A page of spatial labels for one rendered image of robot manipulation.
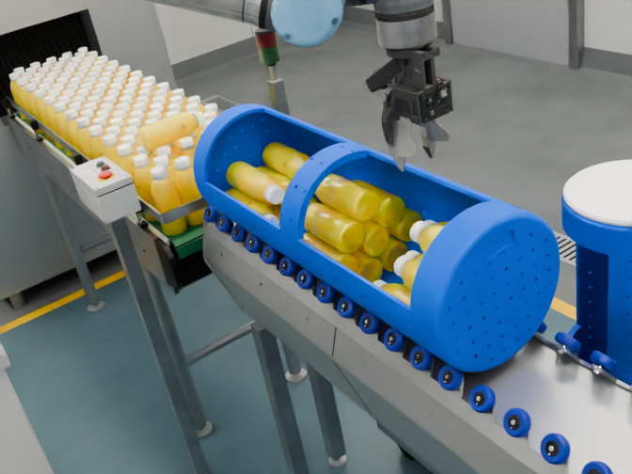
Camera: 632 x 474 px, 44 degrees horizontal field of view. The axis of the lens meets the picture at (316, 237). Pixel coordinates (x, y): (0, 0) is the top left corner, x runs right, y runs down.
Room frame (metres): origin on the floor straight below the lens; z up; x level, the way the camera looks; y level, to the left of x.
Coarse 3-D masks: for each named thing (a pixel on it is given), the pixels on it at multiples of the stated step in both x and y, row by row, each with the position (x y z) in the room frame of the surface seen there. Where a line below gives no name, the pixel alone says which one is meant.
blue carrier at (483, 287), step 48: (240, 144) 1.80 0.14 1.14; (288, 144) 1.86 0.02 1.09; (336, 144) 1.46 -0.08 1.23; (288, 192) 1.39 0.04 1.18; (432, 192) 1.38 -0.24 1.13; (480, 192) 1.19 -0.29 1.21; (288, 240) 1.36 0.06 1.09; (480, 240) 1.02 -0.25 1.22; (528, 240) 1.07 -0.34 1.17; (336, 288) 1.26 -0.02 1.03; (432, 288) 1.00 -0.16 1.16; (480, 288) 1.02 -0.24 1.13; (528, 288) 1.07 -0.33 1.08; (432, 336) 0.99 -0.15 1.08; (480, 336) 1.01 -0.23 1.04; (528, 336) 1.07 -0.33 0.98
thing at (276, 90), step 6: (270, 84) 2.35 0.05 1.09; (276, 84) 2.34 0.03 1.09; (282, 84) 2.35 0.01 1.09; (270, 90) 2.36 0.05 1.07; (276, 90) 2.34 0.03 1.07; (282, 90) 2.35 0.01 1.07; (270, 96) 2.37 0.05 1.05; (276, 96) 2.34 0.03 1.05; (282, 96) 2.35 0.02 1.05; (276, 102) 2.34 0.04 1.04; (282, 102) 2.35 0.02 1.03; (276, 108) 2.34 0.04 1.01; (282, 108) 2.35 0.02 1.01; (288, 108) 2.36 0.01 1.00; (288, 114) 2.35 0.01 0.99
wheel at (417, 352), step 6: (414, 348) 1.10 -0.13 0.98; (420, 348) 1.09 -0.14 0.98; (414, 354) 1.09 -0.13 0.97; (420, 354) 1.08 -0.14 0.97; (426, 354) 1.07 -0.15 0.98; (432, 354) 1.08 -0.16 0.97; (414, 360) 1.08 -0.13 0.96; (420, 360) 1.07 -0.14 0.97; (426, 360) 1.07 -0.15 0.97; (432, 360) 1.07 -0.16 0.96; (414, 366) 1.08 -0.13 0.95; (420, 366) 1.07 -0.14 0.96; (426, 366) 1.06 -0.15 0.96
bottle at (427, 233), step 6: (426, 228) 1.18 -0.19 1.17; (432, 228) 1.16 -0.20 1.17; (438, 228) 1.16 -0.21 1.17; (420, 234) 1.17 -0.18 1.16; (426, 234) 1.16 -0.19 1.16; (432, 234) 1.15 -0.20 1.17; (420, 240) 1.16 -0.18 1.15; (426, 240) 1.15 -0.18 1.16; (432, 240) 1.14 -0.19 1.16; (420, 246) 1.16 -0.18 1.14; (426, 246) 1.14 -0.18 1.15
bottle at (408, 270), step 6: (408, 264) 1.15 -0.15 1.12; (414, 264) 1.14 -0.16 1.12; (402, 270) 1.16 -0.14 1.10; (408, 270) 1.13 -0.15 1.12; (414, 270) 1.12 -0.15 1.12; (402, 276) 1.15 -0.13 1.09; (408, 276) 1.12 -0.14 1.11; (414, 276) 1.11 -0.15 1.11; (408, 282) 1.12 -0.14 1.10; (408, 288) 1.12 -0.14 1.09
